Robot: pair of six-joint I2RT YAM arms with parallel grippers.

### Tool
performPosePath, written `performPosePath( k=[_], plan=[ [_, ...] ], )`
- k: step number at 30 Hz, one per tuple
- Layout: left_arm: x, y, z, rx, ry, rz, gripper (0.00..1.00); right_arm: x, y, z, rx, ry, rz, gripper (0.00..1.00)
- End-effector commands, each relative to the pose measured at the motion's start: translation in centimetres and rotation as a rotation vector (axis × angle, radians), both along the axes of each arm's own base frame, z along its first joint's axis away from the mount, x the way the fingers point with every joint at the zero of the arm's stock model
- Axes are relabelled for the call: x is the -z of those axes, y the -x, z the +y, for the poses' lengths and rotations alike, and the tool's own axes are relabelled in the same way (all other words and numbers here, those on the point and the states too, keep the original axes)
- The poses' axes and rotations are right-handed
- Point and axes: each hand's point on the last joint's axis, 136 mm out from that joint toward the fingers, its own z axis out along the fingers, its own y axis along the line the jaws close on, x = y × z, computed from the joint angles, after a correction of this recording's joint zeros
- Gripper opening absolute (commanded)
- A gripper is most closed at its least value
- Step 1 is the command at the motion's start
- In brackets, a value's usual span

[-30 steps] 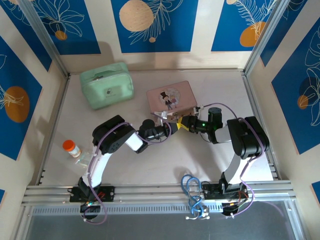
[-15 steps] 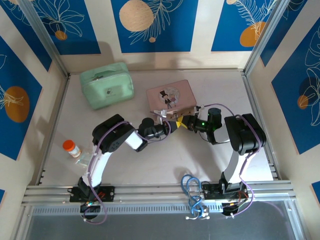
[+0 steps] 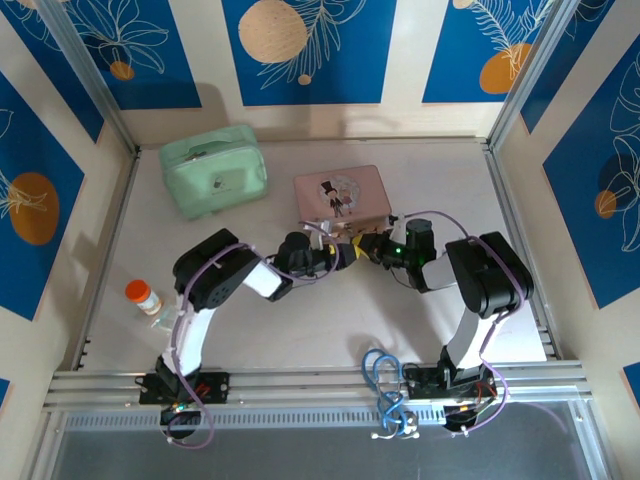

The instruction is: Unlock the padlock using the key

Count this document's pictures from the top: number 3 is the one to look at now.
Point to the pink tin box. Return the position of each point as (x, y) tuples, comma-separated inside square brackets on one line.
[(370, 195)]

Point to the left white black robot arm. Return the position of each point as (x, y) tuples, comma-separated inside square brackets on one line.
[(192, 340)]

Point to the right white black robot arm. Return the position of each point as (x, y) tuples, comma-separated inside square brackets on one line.
[(467, 335)]

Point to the mint green zipper pouch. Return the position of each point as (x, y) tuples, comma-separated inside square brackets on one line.
[(212, 172)]

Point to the clear plastic bag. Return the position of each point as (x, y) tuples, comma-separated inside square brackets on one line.
[(165, 318)]

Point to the orange cap pill bottle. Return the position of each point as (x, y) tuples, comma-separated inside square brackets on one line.
[(142, 296)]

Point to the aluminium table side rail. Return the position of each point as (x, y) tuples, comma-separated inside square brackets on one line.
[(107, 260), (520, 225)]

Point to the aluminium frame cross rail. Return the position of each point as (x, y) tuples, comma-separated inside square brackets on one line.
[(310, 382)]

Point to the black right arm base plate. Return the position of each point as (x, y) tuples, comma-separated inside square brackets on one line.
[(420, 385)]

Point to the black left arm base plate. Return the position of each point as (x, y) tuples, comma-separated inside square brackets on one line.
[(215, 387)]

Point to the aluminium frame post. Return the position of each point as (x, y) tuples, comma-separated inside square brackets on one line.
[(85, 65), (535, 65)]

